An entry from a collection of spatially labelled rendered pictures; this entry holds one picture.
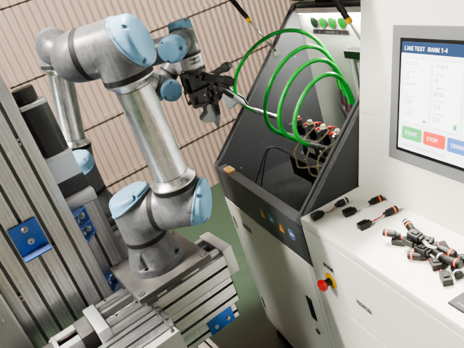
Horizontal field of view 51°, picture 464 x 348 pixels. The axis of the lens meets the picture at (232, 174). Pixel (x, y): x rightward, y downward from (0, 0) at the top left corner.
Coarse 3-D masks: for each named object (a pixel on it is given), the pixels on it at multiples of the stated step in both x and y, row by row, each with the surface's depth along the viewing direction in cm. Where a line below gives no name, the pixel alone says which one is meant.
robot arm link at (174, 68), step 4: (164, 64) 179; (168, 64) 178; (172, 64) 178; (176, 64) 178; (168, 68) 178; (172, 68) 179; (176, 68) 179; (180, 68) 178; (172, 72) 179; (176, 72) 180; (180, 72) 179; (176, 76) 181
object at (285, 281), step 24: (240, 216) 204; (264, 240) 187; (264, 264) 203; (288, 264) 174; (264, 288) 221; (288, 288) 187; (312, 288) 162; (288, 312) 202; (312, 312) 172; (288, 336) 221; (312, 336) 186
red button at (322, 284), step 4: (328, 276) 143; (320, 280) 142; (324, 280) 142; (328, 280) 142; (332, 280) 142; (320, 284) 141; (324, 284) 141; (328, 284) 142; (332, 284) 143; (320, 288) 142; (324, 288) 141
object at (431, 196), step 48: (384, 0) 124; (432, 0) 110; (384, 48) 127; (384, 96) 131; (384, 144) 135; (384, 192) 140; (432, 192) 122; (336, 288) 142; (384, 288) 115; (336, 336) 161; (384, 336) 127; (432, 336) 105
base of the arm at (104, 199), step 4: (104, 184) 172; (104, 188) 171; (100, 192) 169; (104, 192) 170; (108, 192) 173; (100, 196) 169; (104, 196) 170; (108, 196) 172; (112, 196) 173; (100, 200) 168; (104, 200) 169; (108, 200) 171; (104, 204) 169; (108, 204) 170; (104, 208) 169; (108, 208) 170; (104, 212) 169; (108, 212) 170; (108, 216) 170
